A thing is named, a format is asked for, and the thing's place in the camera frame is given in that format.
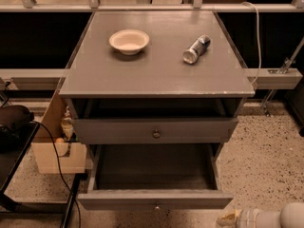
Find grey wooden drawer cabinet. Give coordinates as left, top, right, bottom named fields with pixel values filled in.
left=58, top=9, right=256, bottom=150

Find metal railing frame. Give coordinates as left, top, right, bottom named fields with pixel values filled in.
left=0, top=0, right=303, bottom=90

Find black side table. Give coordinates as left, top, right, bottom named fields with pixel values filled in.
left=0, top=121, right=86, bottom=228

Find dark bag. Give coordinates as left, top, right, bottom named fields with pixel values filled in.
left=0, top=105, right=34, bottom=153

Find white cable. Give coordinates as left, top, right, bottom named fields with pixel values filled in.
left=241, top=1, right=262, bottom=86

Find cardboard box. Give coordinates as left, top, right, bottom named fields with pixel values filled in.
left=31, top=92, right=86, bottom=174

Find grey top drawer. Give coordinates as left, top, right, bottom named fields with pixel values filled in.
left=73, top=118, right=238, bottom=144

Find black cable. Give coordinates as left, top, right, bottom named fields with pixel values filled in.
left=29, top=121, right=82, bottom=228

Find silver blue drink can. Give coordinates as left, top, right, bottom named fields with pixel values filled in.
left=183, top=34, right=211, bottom=65

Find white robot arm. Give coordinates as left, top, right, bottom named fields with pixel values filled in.
left=216, top=202, right=304, bottom=228

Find grey drawer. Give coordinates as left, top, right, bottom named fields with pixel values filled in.
left=78, top=144, right=233, bottom=210
left=73, top=118, right=238, bottom=144

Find items inside cardboard box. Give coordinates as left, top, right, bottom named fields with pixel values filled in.
left=55, top=106, right=77, bottom=143

